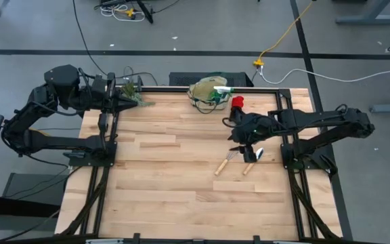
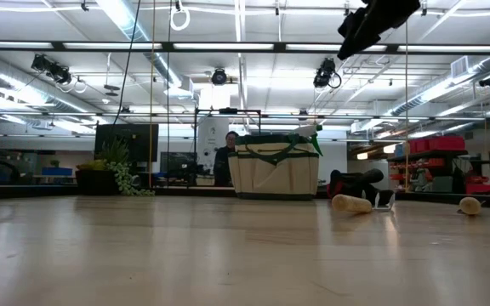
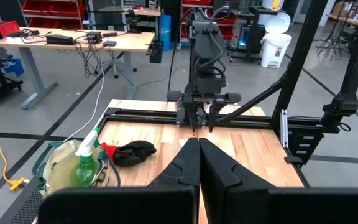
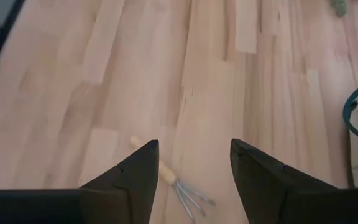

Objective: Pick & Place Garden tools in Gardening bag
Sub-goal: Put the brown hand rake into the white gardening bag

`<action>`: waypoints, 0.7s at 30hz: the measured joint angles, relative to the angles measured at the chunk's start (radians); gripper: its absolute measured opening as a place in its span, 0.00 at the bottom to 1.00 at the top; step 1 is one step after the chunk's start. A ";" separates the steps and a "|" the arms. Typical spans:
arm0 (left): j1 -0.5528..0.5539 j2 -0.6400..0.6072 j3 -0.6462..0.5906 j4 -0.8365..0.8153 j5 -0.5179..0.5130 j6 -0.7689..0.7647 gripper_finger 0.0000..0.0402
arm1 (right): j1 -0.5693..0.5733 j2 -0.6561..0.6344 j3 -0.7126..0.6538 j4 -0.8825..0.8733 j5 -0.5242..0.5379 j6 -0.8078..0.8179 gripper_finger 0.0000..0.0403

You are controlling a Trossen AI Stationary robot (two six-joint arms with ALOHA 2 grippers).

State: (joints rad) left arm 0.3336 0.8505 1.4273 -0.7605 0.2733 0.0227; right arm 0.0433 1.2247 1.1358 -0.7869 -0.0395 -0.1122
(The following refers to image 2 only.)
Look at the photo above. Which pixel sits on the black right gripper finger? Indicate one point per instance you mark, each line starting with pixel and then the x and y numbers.
pixel 355 46

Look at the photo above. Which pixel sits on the beige green gardening bag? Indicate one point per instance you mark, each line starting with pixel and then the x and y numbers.
pixel 270 178

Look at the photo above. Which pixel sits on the small black ceiling device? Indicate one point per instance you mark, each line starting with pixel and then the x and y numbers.
pixel 488 81

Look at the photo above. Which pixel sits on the metal shelf red bins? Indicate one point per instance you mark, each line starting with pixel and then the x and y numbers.
pixel 438 143

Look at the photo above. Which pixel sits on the person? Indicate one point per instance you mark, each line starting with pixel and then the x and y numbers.
pixel 223 166

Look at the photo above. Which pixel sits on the red bin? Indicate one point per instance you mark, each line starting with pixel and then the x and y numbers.
pixel 481 189

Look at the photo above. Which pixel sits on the small dark monitor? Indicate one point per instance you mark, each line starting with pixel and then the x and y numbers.
pixel 177 161

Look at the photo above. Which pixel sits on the large black monitor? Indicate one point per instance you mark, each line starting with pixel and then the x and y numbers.
pixel 143 140

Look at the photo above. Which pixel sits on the potted plants black planter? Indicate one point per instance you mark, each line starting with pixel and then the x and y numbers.
pixel 96 183

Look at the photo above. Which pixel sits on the black double ceiling fixture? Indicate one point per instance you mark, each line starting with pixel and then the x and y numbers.
pixel 51 68

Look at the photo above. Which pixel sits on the blue bin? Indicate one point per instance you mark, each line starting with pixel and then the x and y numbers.
pixel 57 171

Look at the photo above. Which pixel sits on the silver ventilation duct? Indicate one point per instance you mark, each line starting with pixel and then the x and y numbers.
pixel 419 102
pixel 15 84

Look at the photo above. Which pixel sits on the round black ceiling camera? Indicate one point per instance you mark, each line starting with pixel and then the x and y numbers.
pixel 218 77

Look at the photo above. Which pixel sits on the black metal gantry frame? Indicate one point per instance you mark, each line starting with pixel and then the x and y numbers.
pixel 228 110

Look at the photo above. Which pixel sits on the black aluminium rig frame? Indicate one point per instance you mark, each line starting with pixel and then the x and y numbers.
pixel 194 192

